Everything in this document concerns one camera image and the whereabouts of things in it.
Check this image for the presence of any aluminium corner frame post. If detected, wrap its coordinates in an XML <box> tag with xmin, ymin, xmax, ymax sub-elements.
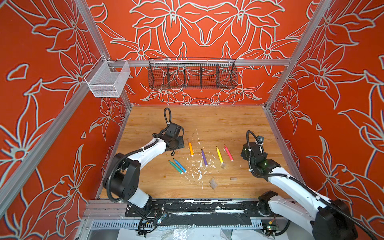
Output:
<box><xmin>76</xmin><ymin>1</ymin><xmax>132</xmax><ymax>110</ymax></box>

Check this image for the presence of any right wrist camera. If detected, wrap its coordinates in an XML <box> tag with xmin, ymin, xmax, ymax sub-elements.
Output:
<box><xmin>257</xmin><ymin>136</ymin><xmax>264</xmax><ymax>145</ymax></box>

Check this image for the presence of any pink highlighter pen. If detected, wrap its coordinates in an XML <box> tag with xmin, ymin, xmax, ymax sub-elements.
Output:
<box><xmin>224</xmin><ymin>145</ymin><xmax>234</xmax><ymax>162</ymax></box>

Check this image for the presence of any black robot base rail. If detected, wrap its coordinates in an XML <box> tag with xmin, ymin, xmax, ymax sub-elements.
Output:
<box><xmin>125</xmin><ymin>198</ymin><xmax>286</xmax><ymax>227</ymax></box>

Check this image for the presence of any yellow highlighter pen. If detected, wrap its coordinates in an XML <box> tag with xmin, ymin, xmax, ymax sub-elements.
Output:
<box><xmin>216</xmin><ymin>147</ymin><xmax>224</xmax><ymax>165</ymax></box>

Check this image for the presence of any black wire basket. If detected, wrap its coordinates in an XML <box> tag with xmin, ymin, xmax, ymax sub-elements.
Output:
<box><xmin>148</xmin><ymin>58</ymin><xmax>238</xmax><ymax>90</ymax></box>

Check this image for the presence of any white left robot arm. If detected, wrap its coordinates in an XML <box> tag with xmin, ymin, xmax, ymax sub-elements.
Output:
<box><xmin>103</xmin><ymin>122</ymin><xmax>185</xmax><ymax>209</ymax></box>

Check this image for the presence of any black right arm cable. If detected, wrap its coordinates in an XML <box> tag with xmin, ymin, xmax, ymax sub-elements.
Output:
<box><xmin>245</xmin><ymin>129</ymin><xmax>379</xmax><ymax>240</ymax></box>

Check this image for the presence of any white mesh basket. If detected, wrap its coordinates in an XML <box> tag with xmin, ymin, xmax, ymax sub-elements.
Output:
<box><xmin>85</xmin><ymin>60</ymin><xmax>131</xmax><ymax>98</ymax></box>

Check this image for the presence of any blue highlighter pen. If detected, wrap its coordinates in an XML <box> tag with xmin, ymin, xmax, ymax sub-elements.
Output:
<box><xmin>173</xmin><ymin>159</ymin><xmax>187</xmax><ymax>173</ymax></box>

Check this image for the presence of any orange highlighter pen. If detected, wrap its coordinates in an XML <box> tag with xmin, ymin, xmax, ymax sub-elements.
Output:
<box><xmin>188</xmin><ymin>139</ymin><xmax>194</xmax><ymax>157</ymax></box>

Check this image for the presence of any right aluminium frame post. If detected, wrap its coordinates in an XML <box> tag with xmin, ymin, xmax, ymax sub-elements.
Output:
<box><xmin>265</xmin><ymin>0</ymin><xmax>332</xmax><ymax>110</ymax></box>

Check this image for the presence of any purple highlighter pen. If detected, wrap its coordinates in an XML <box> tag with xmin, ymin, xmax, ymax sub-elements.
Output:
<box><xmin>201</xmin><ymin>149</ymin><xmax>208</xmax><ymax>167</ymax></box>

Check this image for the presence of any green highlighter pen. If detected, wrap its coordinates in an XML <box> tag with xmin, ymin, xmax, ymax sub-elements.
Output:
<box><xmin>169</xmin><ymin>161</ymin><xmax>184</xmax><ymax>175</ymax></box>

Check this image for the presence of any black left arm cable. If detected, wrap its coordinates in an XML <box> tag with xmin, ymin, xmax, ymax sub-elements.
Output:
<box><xmin>151</xmin><ymin>107</ymin><xmax>173</xmax><ymax>139</ymax></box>

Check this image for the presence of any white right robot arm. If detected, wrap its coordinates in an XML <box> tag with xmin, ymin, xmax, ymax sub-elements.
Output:
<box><xmin>241</xmin><ymin>142</ymin><xmax>358</xmax><ymax>240</ymax></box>

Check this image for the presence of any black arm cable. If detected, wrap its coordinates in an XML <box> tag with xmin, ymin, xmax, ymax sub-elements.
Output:
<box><xmin>245</xmin><ymin>129</ymin><xmax>379</xmax><ymax>240</ymax></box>
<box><xmin>151</xmin><ymin>107</ymin><xmax>173</xmax><ymax>139</ymax></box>

